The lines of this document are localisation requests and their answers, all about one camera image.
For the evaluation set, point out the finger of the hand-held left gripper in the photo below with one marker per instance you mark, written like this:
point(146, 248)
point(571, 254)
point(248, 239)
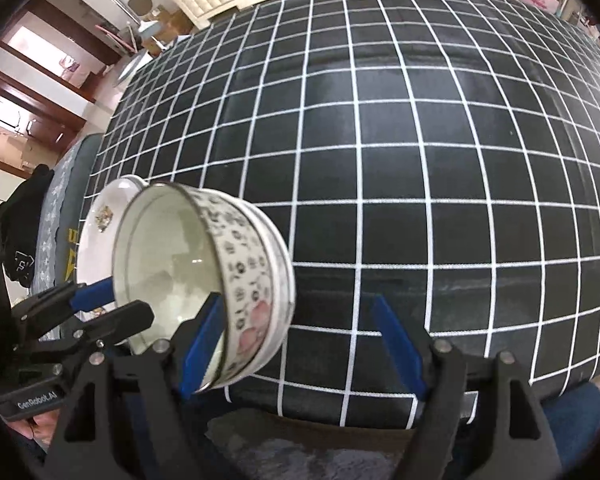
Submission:
point(97, 295)
point(125, 317)

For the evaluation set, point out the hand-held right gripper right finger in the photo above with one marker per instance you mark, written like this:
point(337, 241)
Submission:
point(397, 345)

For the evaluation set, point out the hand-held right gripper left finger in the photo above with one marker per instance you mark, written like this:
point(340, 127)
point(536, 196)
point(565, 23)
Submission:
point(200, 350)

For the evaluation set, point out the white plate with floral print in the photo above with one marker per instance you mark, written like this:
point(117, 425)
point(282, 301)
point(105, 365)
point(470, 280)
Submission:
point(100, 245)

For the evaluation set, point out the patterned bowl with pale interior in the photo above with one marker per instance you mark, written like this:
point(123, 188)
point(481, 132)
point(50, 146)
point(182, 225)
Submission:
point(165, 260)

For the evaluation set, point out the grey lace floral cloth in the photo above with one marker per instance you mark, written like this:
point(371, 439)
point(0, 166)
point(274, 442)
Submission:
point(55, 210)

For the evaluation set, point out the black bag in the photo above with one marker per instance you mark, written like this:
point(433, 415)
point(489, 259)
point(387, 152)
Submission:
point(25, 220)

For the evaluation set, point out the dark grey cloth yellow print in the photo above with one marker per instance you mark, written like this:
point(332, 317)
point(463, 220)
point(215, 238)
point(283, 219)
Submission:
point(85, 170)

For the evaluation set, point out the grey fluffy rug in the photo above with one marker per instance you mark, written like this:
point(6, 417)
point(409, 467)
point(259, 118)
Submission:
point(305, 455)

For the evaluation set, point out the black white checked tablecloth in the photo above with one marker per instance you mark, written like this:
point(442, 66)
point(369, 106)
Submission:
point(380, 160)

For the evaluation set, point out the brown wooden door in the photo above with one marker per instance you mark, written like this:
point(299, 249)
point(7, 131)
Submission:
point(10, 130)

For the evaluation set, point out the person's leg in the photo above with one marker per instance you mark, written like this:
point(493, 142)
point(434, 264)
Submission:
point(575, 420)

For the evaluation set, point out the round white basin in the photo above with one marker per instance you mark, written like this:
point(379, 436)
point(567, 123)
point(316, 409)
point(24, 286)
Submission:
point(132, 65)

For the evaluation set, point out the white floor lamp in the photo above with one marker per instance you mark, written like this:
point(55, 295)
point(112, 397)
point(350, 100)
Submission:
point(149, 26)

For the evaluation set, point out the cardboard box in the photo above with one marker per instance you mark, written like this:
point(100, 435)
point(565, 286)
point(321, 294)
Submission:
point(175, 25)

